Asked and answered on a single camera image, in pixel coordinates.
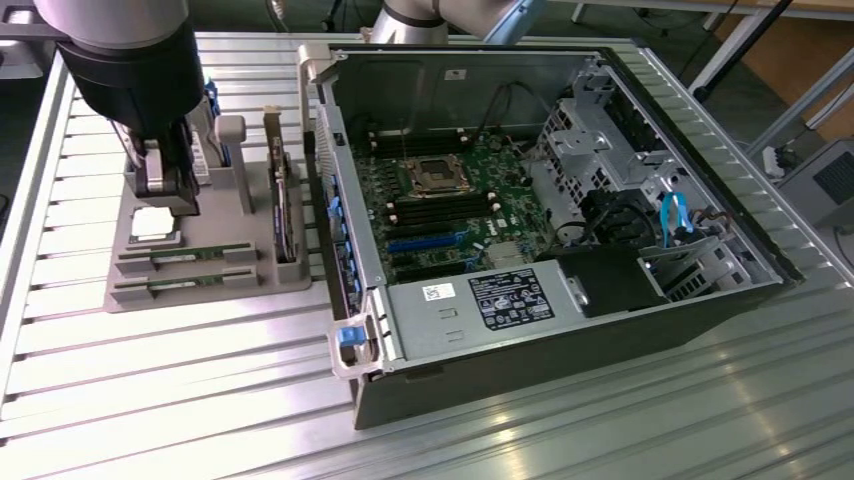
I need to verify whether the wooden desk board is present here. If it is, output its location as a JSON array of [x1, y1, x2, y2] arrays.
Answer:
[[718, 13, 854, 127]]

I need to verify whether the black open PC case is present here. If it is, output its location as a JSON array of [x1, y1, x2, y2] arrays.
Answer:
[[296, 42, 807, 431]]

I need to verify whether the black expansion slot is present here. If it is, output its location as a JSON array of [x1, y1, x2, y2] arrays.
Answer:
[[384, 221, 456, 240]]

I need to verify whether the blue expansion slot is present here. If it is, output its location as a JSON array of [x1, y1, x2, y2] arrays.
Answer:
[[387, 231, 470, 253]]

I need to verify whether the CPU socket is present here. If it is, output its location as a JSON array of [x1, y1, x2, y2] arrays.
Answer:
[[398, 155, 470, 199]]

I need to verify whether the green RAM stick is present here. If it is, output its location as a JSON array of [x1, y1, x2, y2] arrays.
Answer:
[[135, 244, 256, 263], [131, 269, 256, 290]]

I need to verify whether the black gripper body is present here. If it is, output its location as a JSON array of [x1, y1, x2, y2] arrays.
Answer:
[[55, 28, 210, 149]]

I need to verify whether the blue data wire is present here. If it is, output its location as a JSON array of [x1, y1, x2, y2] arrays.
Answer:
[[655, 191, 697, 250]]

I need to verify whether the black wire bundle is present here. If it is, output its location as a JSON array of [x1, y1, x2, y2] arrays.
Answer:
[[578, 192, 663, 247]]

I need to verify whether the hard disk with blue carrier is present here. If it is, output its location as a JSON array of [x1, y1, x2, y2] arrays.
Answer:
[[186, 77, 226, 177]]

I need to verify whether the silver chipset heatsink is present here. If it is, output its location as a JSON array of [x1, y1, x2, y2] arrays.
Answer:
[[482, 246, 523, 272]]

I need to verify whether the green motherboard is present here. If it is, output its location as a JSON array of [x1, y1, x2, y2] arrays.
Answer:
[[348, 125, 563, 287]]

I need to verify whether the white power strip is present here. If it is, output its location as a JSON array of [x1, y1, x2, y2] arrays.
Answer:
[[762, 143, 803, 177]]

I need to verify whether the grey box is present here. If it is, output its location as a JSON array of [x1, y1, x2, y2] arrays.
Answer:
[[0, 8, 60, 79]]

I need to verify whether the grey computer tower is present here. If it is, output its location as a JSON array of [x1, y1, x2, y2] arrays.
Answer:
[[775, 136, 854, 217]]

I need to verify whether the silver CPU chip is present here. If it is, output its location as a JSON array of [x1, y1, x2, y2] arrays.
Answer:
[[128, 206, 183, 243]]

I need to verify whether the white table frame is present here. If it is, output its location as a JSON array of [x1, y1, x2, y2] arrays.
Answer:
[[685, 0, 854, 97]]

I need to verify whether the grey parts rack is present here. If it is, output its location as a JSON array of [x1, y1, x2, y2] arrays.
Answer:
[[104, 114, 312, 315]]

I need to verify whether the black plastic shroud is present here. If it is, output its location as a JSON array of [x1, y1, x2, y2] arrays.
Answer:
[[557, 246, 671, 320]]

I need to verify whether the grey power supply unit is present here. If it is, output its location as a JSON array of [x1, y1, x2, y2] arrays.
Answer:
[[382, 259, 594, 362]]

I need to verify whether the black RAM slot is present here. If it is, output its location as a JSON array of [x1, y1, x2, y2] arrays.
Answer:
[[392, 202, 500, 218], [391, 189, 499, 205], [370, 128, 467, 139], [394, 209, 502, 225], [372, 140, 468, 151], [371, 134, 468, 145], [392, 196, 500, 212]]

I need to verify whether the silver disk bay cage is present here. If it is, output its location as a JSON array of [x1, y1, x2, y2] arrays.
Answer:
[[531, 96, 643, 237]]

